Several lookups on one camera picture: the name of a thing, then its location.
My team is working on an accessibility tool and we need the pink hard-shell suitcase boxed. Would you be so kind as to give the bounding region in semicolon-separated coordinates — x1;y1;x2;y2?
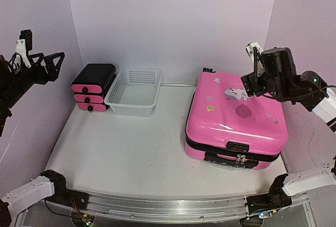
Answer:
185;68;288;170

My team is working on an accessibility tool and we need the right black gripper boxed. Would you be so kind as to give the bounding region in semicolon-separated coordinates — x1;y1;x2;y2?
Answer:
241;71;287;103

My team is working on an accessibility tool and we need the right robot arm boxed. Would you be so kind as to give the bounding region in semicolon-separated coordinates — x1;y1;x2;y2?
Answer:
241;42;335;220

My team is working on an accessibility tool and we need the small green circuit board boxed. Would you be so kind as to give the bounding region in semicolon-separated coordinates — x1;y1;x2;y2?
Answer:
80;214;94;226

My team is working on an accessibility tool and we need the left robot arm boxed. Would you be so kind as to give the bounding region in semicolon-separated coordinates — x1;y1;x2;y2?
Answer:
1;51;71;226

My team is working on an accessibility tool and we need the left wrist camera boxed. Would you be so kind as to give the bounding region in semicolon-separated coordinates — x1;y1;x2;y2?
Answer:
14;29;33;68

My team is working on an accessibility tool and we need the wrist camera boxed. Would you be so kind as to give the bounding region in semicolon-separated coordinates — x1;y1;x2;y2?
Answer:
14;29;33;68
246;42;265;77

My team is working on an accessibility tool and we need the black pink drawer organizer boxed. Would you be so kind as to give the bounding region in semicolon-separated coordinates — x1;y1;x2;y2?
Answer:
71;63;117;112

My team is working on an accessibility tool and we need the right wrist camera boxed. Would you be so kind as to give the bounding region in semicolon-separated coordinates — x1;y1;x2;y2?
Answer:
246;42;265;77

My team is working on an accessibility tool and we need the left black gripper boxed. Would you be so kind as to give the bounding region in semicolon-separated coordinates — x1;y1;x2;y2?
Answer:
0;51;65;108

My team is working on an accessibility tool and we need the white plastic mesh basket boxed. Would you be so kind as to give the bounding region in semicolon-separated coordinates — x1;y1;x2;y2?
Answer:
104;67;163;117

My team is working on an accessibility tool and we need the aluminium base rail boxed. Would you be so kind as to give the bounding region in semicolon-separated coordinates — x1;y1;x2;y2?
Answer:
44;186;316;227

